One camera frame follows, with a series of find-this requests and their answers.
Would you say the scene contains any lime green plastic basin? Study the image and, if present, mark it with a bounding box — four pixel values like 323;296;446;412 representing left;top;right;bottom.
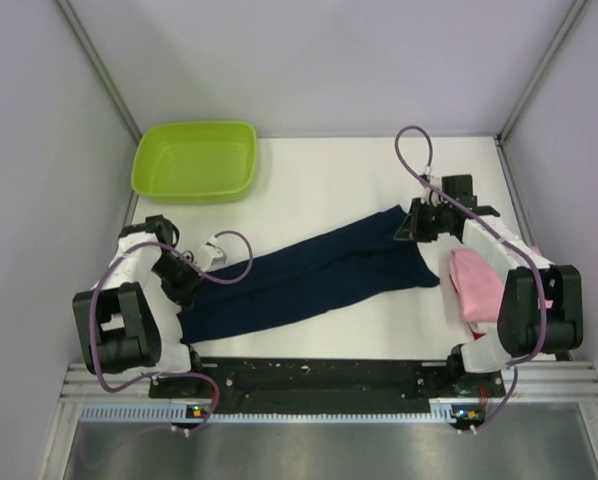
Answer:
131;120;258;205

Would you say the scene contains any pink folded t shirt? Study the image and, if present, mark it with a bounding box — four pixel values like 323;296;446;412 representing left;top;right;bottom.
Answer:
448;247;550;324

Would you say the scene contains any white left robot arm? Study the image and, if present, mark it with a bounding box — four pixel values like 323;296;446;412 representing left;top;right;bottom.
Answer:
72;215;226;397

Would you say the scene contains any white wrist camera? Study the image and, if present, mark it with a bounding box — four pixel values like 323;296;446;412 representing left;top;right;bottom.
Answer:
193;242;227;272
421;167;442;205

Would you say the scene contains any navy blue t shirt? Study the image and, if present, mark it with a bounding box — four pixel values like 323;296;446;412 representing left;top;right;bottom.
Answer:
178;206;440;344

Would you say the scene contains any red folded t shirt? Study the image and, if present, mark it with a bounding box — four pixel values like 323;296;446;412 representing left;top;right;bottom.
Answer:
470;325;483;339

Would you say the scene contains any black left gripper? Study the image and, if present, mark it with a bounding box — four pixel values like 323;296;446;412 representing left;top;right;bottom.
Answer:
151;252;208;310

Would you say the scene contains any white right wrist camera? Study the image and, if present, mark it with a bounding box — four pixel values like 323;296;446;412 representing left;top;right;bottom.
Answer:
421;167;442;205

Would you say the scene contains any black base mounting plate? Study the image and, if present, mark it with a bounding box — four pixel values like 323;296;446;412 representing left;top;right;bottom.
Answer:
148;356;505;414

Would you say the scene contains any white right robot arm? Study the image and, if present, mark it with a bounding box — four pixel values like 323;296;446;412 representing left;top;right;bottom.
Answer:
399;175;584;396

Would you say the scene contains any grey slotted cable duct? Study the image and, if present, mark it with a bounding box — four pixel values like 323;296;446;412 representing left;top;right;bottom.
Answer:
80;403;478;424

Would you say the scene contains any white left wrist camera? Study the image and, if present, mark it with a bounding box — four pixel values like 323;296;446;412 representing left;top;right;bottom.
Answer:
193;242;227;272

